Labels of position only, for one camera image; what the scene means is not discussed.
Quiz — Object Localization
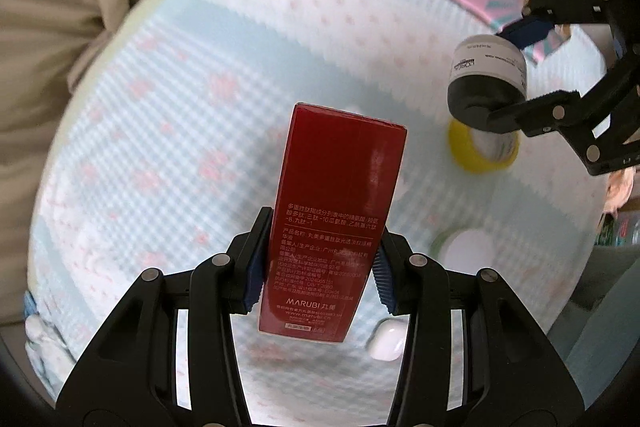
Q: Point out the black and white jar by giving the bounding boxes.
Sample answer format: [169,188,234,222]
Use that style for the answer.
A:
[447,35,527,134]

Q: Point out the yellow tape roll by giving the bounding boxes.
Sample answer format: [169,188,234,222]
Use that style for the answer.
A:
[448,119,520,173]

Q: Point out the red cosmetics box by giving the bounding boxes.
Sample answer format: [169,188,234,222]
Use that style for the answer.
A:
[258,103,407,343]

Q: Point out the small white case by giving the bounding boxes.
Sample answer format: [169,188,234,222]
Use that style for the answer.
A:
[367,319,408,362]

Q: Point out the green and white jar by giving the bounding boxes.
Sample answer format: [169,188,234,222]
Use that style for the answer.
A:
[430,229,497,274]

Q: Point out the beige curtain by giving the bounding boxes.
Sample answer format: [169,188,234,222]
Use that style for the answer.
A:
[1,0,138,324]

